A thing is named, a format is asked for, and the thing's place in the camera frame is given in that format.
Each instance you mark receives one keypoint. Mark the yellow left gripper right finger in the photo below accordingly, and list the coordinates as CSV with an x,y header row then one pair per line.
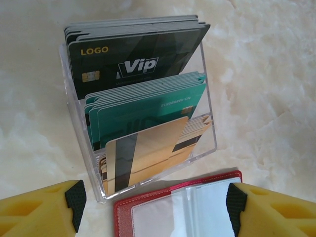
x,y
276,214

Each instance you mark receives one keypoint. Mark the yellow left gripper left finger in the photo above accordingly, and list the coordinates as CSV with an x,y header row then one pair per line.
x,y
34,212

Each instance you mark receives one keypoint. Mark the red leather card holder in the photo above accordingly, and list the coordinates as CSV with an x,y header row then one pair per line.
x,y
123,214

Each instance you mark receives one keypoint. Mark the gold magnetic stripe card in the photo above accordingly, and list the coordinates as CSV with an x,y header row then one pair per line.
x,y
153,138

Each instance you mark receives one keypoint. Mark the tan striped card block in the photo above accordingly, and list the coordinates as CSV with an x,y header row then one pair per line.
x,y
79,148

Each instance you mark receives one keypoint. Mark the gold card stack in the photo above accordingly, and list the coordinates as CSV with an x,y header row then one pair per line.
x,y
192,140

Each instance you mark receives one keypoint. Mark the teal card stack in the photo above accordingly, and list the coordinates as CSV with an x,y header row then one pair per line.
x,y
138,111

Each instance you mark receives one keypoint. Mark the black vip card stack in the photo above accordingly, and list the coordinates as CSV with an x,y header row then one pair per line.
x,y
148,49

